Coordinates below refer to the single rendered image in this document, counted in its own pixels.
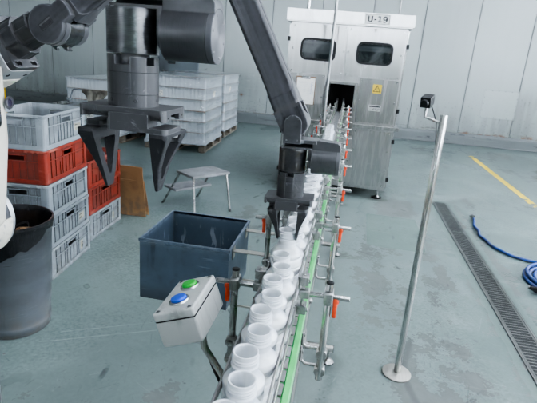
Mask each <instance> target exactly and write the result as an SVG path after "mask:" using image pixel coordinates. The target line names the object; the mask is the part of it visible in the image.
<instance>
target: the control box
mask: <svg viewBox="0 0 537 403"><path fill-rule="evenodd" d="M194 279H195V280H196V281H197V284H196V285H194V286H192V287H189V288H185V289H184V288H182V283H183V282H185V281H188V280H185V281H179V283H178V284H177V285H176V287H175V288H174V289H173V291H172V292H171V293H170V294H169V296H168V297H167V298H166V299H165V300H164V301H163V303H162V304H161V305H160V307H159V308H158V309H157V311H156V312H155V313H154V315H153V318H154V320H155V322H156V323H157V328H158V331H159V334H160V336H161V339H162V342H163V345H164V347H170V346H175V345H185V344H191V343H196V342H200V343H201V349H202V351H203V352H204V354H205V356H206V357H207V358H208V359H209V363H210V365H211V367H212V370H213V372H214V374H215V377H216V379H217V381H218V382H219V380H220V379H221V375H222V373H223V371H224V370H223V369H222V368H221V366H220V364H219V362H218V361H217V359H216V358H215V357H214V355H213V353H212V352H211V350H210V348H209V346H208V342H207V337H206V335H207V333H208V331H209V329H210V328H211V326H212V324H213V322H214V320H215V318H216V317H217V315H218V313H219V311H220V309H221V307H222V306H223V302H222V300H221V295H220V293H219V289H218V287H217V284H216V280H215V277H214V276H213V275H211V276H207V277H199V278H194ZM179 293H185V294H186V296H187V298H186V299H185V300H183V301H180V302H178V303H171V297H173V296H174V295H176V294H179Z"/></svg>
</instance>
